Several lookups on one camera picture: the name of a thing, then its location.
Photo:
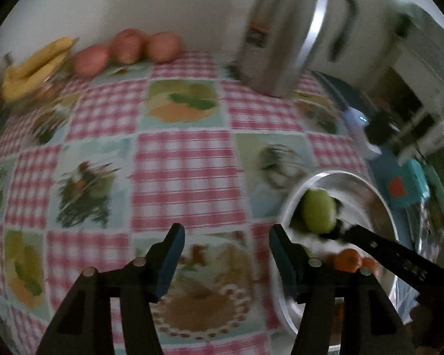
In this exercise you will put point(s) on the stainless steel thermos kettle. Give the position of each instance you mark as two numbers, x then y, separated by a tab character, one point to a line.
281	37

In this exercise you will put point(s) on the large green pear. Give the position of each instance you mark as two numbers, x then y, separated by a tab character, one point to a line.
318	210

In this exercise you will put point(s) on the stainless steel basin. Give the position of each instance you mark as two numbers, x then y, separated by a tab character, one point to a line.
373	207

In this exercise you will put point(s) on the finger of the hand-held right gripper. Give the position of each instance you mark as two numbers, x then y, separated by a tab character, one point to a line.
392	255

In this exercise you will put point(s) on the white power strip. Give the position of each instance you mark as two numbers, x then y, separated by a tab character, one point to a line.
355	118

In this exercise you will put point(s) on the banana bunch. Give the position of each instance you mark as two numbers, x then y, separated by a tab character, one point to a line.
33	70

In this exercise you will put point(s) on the orange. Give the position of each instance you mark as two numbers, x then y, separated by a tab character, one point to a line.
347	260
370	264

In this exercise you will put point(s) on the red apple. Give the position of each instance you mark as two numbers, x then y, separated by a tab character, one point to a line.
90	60
127	46
164	46

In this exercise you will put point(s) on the glass bowl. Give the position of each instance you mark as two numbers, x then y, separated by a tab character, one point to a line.
55	81

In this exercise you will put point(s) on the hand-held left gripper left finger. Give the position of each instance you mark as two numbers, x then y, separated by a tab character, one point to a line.
172	262

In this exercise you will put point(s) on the teal box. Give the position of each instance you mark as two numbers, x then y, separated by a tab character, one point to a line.
410	181

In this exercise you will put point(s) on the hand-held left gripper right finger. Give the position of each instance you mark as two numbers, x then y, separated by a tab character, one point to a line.
286	266

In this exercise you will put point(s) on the black charger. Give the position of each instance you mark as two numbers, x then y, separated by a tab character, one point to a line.
379	129

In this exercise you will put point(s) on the pink checkered tablecloth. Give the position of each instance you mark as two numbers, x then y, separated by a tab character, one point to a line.
185	173

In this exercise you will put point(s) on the white wooden furniture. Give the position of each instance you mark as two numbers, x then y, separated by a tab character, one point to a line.
429	63

